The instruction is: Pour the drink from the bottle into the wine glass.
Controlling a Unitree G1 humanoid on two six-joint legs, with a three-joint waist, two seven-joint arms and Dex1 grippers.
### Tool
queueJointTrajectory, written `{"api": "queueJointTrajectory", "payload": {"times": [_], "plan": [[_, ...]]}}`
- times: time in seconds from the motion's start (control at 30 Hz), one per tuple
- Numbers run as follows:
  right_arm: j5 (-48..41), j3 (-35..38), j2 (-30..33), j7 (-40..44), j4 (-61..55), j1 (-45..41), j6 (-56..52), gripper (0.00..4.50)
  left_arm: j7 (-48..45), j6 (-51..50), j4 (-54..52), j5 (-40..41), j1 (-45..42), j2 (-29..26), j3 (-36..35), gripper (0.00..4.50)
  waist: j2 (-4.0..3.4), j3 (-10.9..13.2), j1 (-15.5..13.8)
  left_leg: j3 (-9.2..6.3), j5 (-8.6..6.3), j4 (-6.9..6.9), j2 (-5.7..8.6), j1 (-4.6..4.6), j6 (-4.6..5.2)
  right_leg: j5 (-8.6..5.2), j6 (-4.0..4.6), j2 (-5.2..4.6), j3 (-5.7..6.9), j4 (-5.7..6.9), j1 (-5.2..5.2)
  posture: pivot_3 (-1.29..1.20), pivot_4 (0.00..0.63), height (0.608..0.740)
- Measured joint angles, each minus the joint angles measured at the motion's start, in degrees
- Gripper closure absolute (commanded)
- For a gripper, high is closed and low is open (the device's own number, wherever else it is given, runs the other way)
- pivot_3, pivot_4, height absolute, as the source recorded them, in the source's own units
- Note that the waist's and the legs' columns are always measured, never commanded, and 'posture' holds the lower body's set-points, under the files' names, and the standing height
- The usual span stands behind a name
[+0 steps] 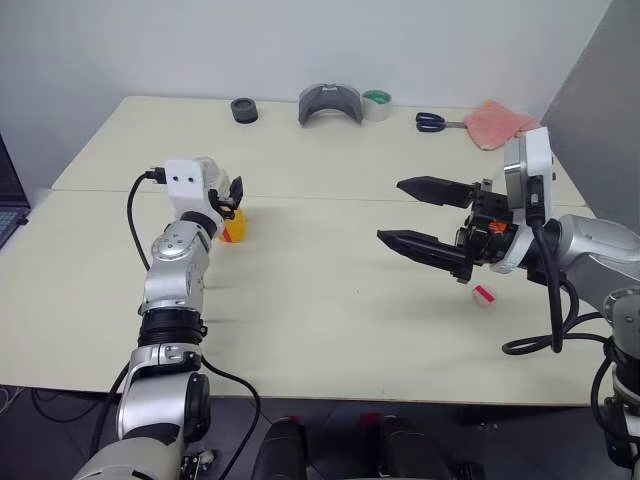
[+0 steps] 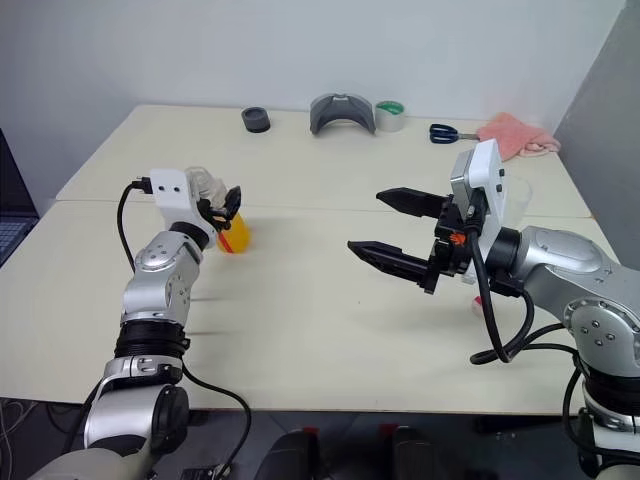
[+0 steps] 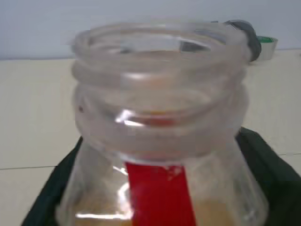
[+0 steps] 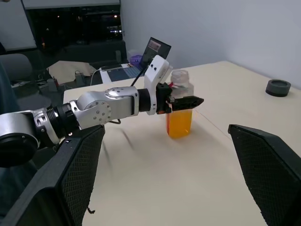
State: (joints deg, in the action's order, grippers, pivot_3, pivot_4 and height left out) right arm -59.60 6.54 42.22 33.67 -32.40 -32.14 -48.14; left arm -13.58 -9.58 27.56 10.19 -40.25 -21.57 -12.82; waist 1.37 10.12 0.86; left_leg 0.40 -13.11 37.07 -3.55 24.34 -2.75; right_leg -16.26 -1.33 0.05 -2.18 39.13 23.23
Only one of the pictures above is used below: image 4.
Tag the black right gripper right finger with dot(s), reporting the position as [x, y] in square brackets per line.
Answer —
[270, 169]

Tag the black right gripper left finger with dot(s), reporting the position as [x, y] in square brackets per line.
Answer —
[70, 174]

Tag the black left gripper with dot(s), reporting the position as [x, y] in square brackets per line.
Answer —
[163, 99]

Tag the orange juice bottle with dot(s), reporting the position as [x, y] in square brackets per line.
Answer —
[178, 124]

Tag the open laptop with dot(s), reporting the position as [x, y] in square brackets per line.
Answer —
[155, 47]

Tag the purple bag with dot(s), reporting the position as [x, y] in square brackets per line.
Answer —
[136, 60]

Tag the beige cloth bag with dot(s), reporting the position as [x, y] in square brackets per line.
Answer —
[68, 70]

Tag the grey chair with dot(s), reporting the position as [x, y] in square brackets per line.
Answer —
[16, 67]

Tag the white board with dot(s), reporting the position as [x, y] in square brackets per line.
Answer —
[14, 26]

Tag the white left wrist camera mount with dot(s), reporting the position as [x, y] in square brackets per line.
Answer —
[157, 68]

